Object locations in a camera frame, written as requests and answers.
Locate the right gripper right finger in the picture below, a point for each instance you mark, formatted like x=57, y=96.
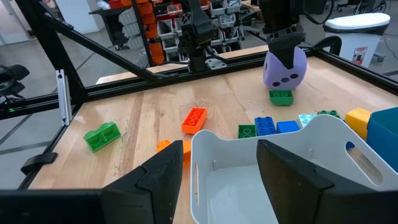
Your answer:
x=295, y=193

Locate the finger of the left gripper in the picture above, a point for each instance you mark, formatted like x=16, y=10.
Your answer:
x=286, y=49

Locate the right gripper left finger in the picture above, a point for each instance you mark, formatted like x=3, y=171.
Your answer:
x=149, y=193

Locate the purple foam die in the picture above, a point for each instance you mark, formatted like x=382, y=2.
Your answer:
x=273, y=76

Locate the large orange peg block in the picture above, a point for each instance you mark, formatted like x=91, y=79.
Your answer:
x=186, y=152

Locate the orange toy brick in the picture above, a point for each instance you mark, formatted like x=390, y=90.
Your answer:
x=194, y=120

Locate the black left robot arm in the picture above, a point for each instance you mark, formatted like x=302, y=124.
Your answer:
x=197, y=31

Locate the small green toy brick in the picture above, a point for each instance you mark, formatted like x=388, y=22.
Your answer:
x=281, y=97

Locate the white plastic bin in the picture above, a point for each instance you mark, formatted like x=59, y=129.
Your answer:
x=236, y=193

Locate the light cyan toy brick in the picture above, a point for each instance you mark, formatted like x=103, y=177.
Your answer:
x=306, y=119

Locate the white pedal trash can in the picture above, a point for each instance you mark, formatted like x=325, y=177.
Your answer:
x=357, y=34

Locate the large green peg block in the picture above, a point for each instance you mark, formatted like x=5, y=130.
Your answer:
x=102, y=136

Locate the yellow toy brick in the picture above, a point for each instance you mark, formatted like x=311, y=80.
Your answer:
x=357, y=122

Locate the teal plastic bin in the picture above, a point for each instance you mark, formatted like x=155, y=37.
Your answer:
x=384, y=140

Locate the silver aluminium plate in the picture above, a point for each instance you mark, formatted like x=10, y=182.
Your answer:
x=63, y=96

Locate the storage shelf with bins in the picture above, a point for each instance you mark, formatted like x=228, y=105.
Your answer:
x=146, y=18

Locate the black equipment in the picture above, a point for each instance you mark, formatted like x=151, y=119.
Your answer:
x=12, y=74

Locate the white arm base bracket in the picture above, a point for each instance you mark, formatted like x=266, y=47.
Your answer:
x=216, y=63

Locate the black frame clamp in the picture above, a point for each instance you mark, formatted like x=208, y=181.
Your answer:
x=38, y=161

